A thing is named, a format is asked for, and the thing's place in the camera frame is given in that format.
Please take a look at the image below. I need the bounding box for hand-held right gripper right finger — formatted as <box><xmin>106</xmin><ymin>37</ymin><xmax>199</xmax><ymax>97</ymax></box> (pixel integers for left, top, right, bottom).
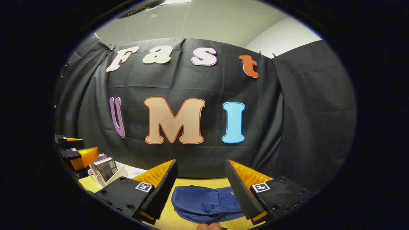
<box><xmin>225</xmin><ymin>159</ymin><xmax>315</xmax><ymax>225</ymax></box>

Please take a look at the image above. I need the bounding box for black backdrop cloth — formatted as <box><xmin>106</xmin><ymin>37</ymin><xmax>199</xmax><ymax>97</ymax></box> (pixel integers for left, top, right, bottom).
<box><xmin>54</xmin><ymin>34</ymin><xmax>357</xmax><ymax>192</ymax></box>

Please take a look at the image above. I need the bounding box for grey cover book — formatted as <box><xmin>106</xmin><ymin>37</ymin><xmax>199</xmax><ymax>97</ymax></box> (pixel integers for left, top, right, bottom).
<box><xmin>93</xmin><ymin>157</ymin><xmax>119</xmax><ymax>183</ymax></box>

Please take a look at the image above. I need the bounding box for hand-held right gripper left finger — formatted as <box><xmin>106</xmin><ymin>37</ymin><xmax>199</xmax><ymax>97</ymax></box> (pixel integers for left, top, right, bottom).
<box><xmin>93</xmin><ymin>159</ymin><xmax>179</xmax><ymax>225</ymax></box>

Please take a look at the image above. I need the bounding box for blue schoolbag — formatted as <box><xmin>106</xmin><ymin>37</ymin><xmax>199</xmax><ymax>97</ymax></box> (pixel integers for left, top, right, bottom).
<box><xmin>171</xmin><ymin>185</ymin><xmax>246</xmax><ymax>224</ymax></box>

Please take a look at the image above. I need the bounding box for white bookshelf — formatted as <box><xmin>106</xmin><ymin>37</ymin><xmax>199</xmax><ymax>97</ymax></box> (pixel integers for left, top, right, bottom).
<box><xmin>88</xmin><ymin>161</ymin><xmax>147</xmax><ymax>189</ymax></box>

